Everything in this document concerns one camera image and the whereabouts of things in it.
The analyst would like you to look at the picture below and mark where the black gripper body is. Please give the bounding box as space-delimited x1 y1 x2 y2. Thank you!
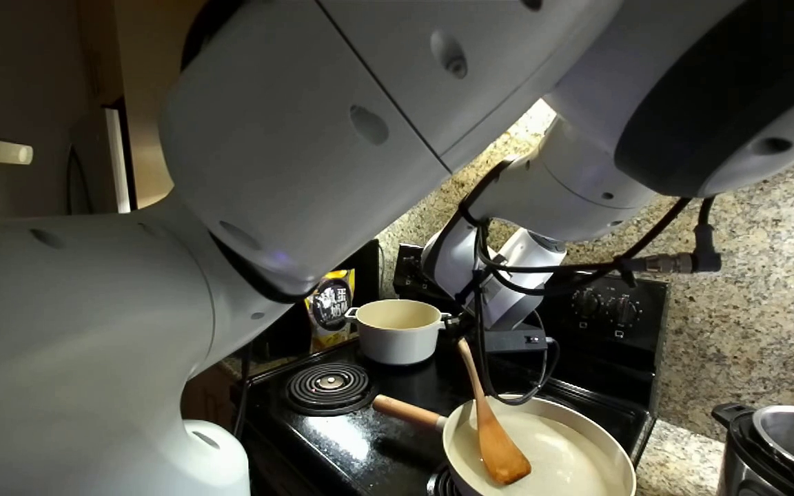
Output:
454 315 549 355

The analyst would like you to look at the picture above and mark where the wooden spoon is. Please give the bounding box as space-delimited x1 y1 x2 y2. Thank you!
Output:
457 338 533 484

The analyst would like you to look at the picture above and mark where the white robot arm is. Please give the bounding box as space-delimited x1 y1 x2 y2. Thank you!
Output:
0 0 794 496

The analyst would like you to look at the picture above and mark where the front left coil burner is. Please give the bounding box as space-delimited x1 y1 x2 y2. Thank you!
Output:
286 362 376 417

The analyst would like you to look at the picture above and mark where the black electric stove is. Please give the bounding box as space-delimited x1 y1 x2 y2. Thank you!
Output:
239 276 664 496

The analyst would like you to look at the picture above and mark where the stainless pressure cooker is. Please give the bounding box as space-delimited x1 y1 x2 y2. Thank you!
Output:
711 402 794 496

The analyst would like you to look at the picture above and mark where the cream frying pan wooden handle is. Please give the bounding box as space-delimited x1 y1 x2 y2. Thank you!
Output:
373 395 637 496

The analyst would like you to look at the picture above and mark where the cream pot with handles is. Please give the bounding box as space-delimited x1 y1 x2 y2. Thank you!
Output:
351 297 446 367

